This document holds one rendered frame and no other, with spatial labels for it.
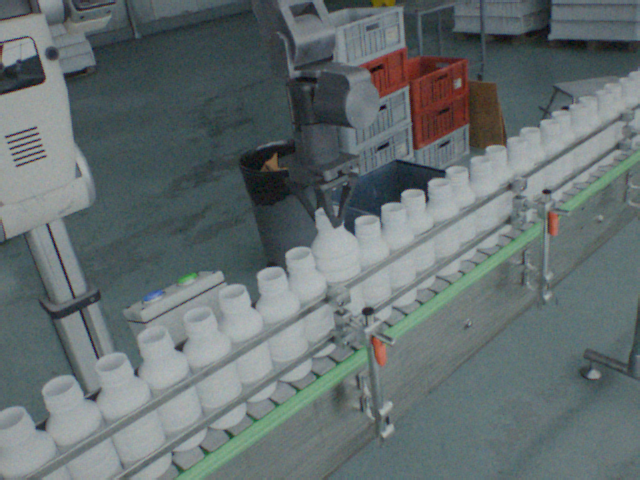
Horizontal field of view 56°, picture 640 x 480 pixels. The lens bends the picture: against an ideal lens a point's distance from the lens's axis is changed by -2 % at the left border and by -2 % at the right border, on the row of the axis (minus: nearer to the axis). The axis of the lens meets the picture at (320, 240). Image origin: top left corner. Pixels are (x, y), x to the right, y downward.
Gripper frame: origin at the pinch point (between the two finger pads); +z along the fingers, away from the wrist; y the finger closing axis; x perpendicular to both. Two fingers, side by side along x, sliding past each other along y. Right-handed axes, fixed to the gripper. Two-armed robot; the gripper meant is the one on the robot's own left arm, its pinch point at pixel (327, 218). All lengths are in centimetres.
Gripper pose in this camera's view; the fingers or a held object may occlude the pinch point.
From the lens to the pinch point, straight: 86.9
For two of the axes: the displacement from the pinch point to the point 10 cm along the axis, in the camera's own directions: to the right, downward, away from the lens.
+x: -7.4, 3.9, -5.6
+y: -6.6, -2.5, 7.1
